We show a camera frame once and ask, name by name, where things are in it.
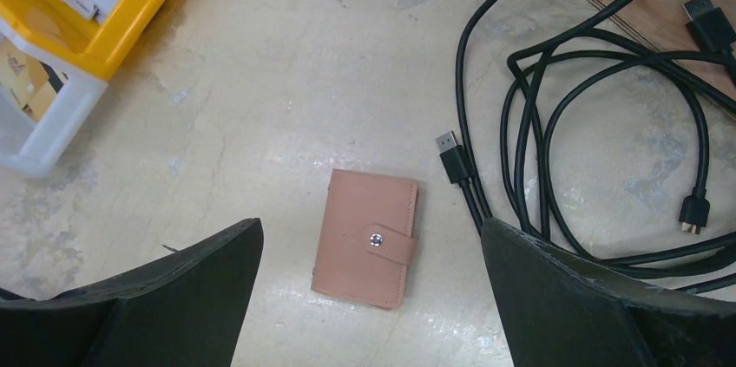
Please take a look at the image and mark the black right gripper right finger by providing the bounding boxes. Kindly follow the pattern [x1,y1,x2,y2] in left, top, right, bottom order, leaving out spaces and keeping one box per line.
[481,219,735,366]

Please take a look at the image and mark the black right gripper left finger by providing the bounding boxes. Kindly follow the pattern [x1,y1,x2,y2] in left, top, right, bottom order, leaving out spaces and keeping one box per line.
[1,219,264,366]

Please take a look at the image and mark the yellow cards in white bin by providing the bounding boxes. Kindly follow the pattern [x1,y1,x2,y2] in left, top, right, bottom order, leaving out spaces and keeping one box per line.
[1,39,69,122]

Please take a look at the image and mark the yellow bin with cards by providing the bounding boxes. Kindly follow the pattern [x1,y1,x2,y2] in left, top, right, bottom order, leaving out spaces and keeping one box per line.
[0,0,199,82]

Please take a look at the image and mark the white plastic bin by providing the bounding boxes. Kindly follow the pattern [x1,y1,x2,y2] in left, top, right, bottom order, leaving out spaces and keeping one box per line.
[1,20,108,177]

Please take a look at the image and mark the black cable with micro plug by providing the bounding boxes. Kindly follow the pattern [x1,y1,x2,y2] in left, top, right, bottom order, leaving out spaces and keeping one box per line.
[500,0,736,273]

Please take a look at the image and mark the black cable with USB plug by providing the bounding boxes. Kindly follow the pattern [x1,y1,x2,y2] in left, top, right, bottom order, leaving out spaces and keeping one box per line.
[435,0,736,297]

